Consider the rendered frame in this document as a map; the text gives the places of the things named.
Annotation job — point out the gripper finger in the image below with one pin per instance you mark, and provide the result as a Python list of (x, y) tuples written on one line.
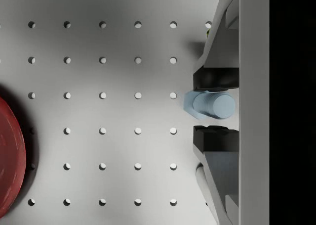
[(217, 77), (217, 139)]

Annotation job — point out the red plate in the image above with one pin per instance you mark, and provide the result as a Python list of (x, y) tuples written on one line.
[(11, 155)]

